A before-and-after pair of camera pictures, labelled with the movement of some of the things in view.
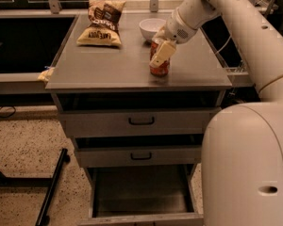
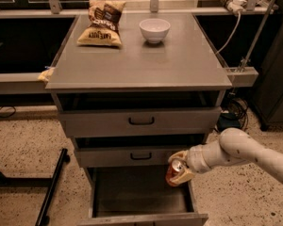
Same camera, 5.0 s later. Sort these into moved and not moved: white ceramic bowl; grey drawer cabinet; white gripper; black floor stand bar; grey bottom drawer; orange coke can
Moved: white gripper; orange coke can
Not moved: black floor stand bar; grey bottom drawer; grey drawer cabinet; white ceramic bowl
